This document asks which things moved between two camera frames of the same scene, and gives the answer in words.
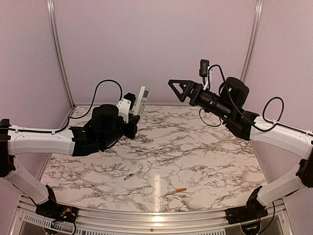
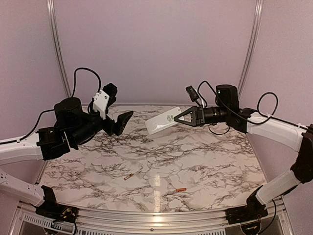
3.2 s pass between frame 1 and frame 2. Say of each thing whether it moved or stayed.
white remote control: moved
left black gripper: moved
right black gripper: moved
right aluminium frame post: stayed
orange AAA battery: stayed
